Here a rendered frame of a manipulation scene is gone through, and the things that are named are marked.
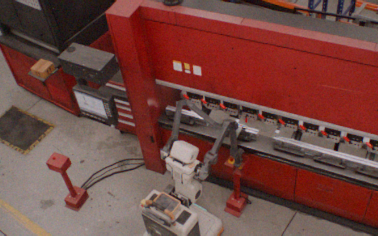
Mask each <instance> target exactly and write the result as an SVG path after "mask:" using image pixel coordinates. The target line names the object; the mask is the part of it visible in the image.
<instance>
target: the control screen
mask: <svg viewBox="0 0 378 236"><path fill-rule="evenodd" d="M74 92H75V96H76V98H77V101H78V104H79V107H80V108H81V109H84V110H87V111H90V112H93V113H96V114H98V115H100V116H102V117H105V118H107V117H106V113H105V111H104V106H103V104H102V100H100V99H98V98H94V97H92V96H90V95H88V94H83V93H82V92H78V91H76V90H74ZM83 105H84V106H86V107H84V106H83Z"/></svg>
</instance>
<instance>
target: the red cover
mask: <svg viewBox="0 0 378 236"><path fill-rule="evenodd" d="M140 11H141V15H142V18H143V19H147V20H153V21H157V22H163V23H167V24H173V25H177V26H184V27H187V28H194V29H197V30H204V31H210V32H213V33H220V34H224V35H230V36H234V37H241V38H244V39H247V40H250V41H257V42H261V43H267V44H271V45H278V46H281V47H287V48H291V49H297V50H303V51H307V52H313V53H317V54H320V55H324V56H330V57H334V58H340V59H343V60H350V61H354V62H360V63H364V64H369V65H370V64H371V65H373V66H378V43H377V44H376V43H372V42H369V41H362V40H358V39H351V38H347V37H340V36H336V35H330V34H326V33H320V32H318V31H311V30H307V29H301V28H293V27H289V26H283V25H279V24H271V23H268V22H261V21H256V20H250V19H246V18H245V19H244V18H242V17H238V16H231V15H227V14H221V13H216V12H209V11H206V10H198V9H191V8H188V7H180V6H174V7H168V6H165V5H164V4H162V3H158V2H155V1H148V0H145V1H144V2H142V4H141V5H140Z"/></svg>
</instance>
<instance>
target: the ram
mask: <svg viewBox="0 0 378 236"><path fill-rule="evenodd" d="M144 23H145V26H146V33H147V36H148V44H149V48H150V54H151V57H152V64H153V69H154V75H155V78H156V80H159V81H164V82H168V83H172V84H176V85H180V86H184V87H189V88H191V89H196V90H202V91H205V92H210V93H213V94H218V95H221V96H226V97H227V98H231V99H234V100H239V101H242V102H247V103H250V104H256V105H259V106H264V107H266V108H271V109H276V110H280V111H284V112H288V113H292V114H296V115H299V116H301V117H306V118H309V119H313V120H317V121H322V122H325V123H330V124H333V125H338V126H340V127H346V128H351V129H354V130H359V131H362V132H366V133H370V134H374V135H378V66H373V65H371V64H370V65H369V64H364V63H360V62H354V61H350V60H343V59H340V58H334V57H330V56H324V55H320V54H317V53H313V52H307V51H303V50H297V49H291V48H287V47H281V46H278V45H271V44H267V43H261V42H257V41H250V40H247V39H244V38H241V37H234V36H230V35H224V34H220V33H213V32H210V31H204V30H200V29H194V28H187V27H184V26H177V25H173V24H167V23H163V22H157V21H153V20H147V19H144ZM173 61H176V62H180V64H181V70H182V71H179V70H175V69H174V65H173ZM184 63H185V64H189V66H190V69H187V70H190V73H188V72H186V68H185V64H184ZM193 66H199V67H201V74H202V75H196V74H194V72H193ZM156 84H159V85H164V86H168V87H173V88H175V89H180V90H185V91H188V92H193V93H196V94H201V95H204V96H209V97H210V98H214V99H217V100H222V101H225V102H230V103H233V104H238V105H241V106H246V107H249V108H254V109H259V110H262V111H267V112H270V113H275V114H278V115H280V116H283V117H288V118H291V119H296V120H299V121H304V122H307V123H312V124H315V125H320V126H323V127H327V128H332V129H335V130H340V131H343V132H348V133H351V134H356V135H359V136H363V137H366V138H371V139H372V140H377V141H378V138H375V137H372V136H367V135H365V134H360V133H357V132H352V131H349V130H343V129H340V128H336V127H331V126H328V125H323V124H320V123H315V122H312V121H307V120H304V119H300V118H296V117H291V116H289V115H286V114H283V113H278V112H275V111H270V110H267V109H263V108H258V107H254V106H249V105H246V104H241V103H238V102H233V101H230V100H225V99H222V98H217V97H216V96H211V95H209V94H204V93H201V92H196V91H193V90H188V89H185V88H180V87H175V86H172V85H167V84H163V83H158V82H156Z"/></svg>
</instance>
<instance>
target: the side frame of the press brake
mask: <svg viewBox="0 0 378 236"><path fill-rule="evenodd" d="M144 1H145V0H117V1H116V2H115V3H114V4H113V5H112V6H111V7H110V8H109V9H108V10H107V11H106V17H107V20H108V25H109V28H110V32H111V35H112V41H113V44H114V48H115V53H116V56H117V61H118V64H119V68H120V71H121V76H122V79H123V84H124V87H125V92H126V95H127V99H128V100H129V105H130V108H131V112H132V115H133V121H134V124H135V128H136V133H137V136H138V141H139V144H140V148H141V152H142V156H143V159H144V164H145V166H146V169H149V170H153V171H155V172H156V173H159V174H161V175H165V173H166V171H167V164H166V161H164V160H162V159H161V154H160V148H163V142H162V138H161V132H160V128H159V124H158V120H159V118H160V117H161V114H162V113H163V112H164V110H166V107H167V106H173V107H176V101H179V100H180V92H181V91H182V90H180V89H177V88H173V87H168V86H164V85H159V84H156V78H155V75H154V69H153V64H152V57H151V54H150V47H149V44H148V36H147V33H146V26H145V23H144V19H143V18H142V15H141V11H140V5H141V4H142V2H144Z"/></svg>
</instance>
